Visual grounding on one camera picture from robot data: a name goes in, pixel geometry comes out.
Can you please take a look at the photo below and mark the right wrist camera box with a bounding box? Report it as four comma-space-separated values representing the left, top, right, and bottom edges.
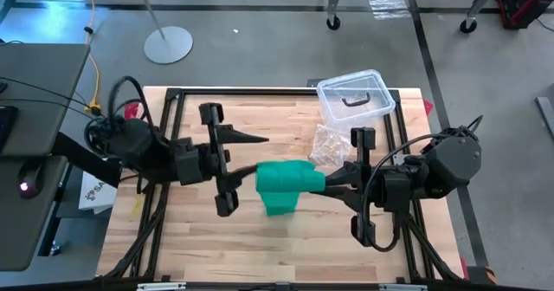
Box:
379, 169, 413, 212

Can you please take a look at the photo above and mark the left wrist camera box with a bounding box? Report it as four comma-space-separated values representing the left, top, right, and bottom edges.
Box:
172, 137, 205, 187

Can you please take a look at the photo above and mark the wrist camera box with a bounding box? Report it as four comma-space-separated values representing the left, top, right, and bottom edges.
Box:
379, 169, 413, 212
172, 137, 205, 187

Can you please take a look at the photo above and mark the green elastic bandage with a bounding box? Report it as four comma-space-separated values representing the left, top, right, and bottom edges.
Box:
254, 159, 326, 217

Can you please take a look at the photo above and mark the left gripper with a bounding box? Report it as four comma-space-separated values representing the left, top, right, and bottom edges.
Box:
198, 102, 270, 218

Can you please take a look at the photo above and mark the white floor lamp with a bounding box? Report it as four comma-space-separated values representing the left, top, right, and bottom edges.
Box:
99, 0, 195, 66

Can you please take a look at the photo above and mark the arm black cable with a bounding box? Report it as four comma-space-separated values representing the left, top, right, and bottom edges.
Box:
84, 74, 170, 153
361, 133, 438, 253

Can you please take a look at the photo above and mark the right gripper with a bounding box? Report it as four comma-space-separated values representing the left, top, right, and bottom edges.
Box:
308, 126, 385, 247

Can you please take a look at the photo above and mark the clear plastic floor sheet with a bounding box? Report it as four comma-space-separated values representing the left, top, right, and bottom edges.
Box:
364, 0, 411, 21

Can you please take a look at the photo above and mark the red and black crate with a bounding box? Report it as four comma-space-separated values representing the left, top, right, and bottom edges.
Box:
495, 0, 554, 30

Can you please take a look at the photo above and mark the yellow cable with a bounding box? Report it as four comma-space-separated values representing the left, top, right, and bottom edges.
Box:
81, 0, 104, 114

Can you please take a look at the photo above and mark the black computer mouse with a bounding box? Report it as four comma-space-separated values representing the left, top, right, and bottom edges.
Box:
16, 163, 44, 200

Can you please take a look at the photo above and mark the crumpled clear plastic bag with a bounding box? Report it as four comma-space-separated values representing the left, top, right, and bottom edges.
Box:
309, 124, 358, 167

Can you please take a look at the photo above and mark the grey desk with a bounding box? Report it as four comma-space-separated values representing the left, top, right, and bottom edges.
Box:
0, 42, 91, 273

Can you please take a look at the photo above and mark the thin black desk cable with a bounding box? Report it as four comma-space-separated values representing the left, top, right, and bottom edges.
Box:
0, 76, 105, 117
0, 98, 94, 121

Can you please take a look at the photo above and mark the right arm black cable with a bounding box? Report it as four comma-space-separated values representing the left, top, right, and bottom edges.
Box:
361, 133, 438, 253

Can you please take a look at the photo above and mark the clear plastic container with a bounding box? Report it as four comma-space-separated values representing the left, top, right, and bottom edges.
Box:
316, 68, 397, 132

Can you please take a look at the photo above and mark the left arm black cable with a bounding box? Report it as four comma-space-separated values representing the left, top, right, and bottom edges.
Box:
84, 74, 170, 153

